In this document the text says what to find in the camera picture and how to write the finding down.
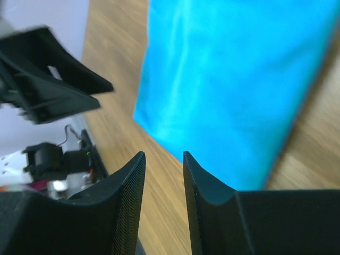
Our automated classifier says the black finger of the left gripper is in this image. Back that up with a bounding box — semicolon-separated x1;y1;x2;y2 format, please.
1;53;100;124
15;27;114;95

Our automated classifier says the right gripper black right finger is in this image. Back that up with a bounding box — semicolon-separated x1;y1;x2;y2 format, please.
183;151;339;254

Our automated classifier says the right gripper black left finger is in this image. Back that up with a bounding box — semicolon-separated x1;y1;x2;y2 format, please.
1;152;146;254

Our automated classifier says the teal t-shirt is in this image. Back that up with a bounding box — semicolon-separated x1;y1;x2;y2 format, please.
133;1;339;191

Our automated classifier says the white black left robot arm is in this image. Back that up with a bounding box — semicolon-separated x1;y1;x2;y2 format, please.
1;26;114;183

